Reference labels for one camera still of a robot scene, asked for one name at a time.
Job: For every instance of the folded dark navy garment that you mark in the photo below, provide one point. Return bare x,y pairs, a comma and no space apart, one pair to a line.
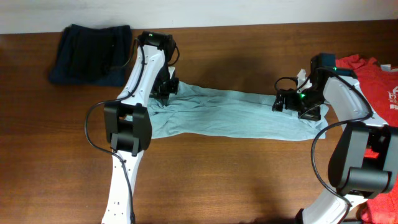
87,56

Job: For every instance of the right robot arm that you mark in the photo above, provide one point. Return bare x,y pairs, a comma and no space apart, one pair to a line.
362,165

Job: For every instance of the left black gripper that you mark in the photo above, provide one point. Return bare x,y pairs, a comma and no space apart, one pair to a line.
166,93

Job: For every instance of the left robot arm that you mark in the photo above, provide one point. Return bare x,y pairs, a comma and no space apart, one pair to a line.
127,121

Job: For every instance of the light blue t-shirt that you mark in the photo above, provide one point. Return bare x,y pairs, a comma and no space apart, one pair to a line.
228,113

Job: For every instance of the red t-shirt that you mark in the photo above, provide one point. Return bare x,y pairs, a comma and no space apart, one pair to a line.
379,85

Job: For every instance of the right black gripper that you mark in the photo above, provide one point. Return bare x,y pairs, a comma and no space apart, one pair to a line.
311,114

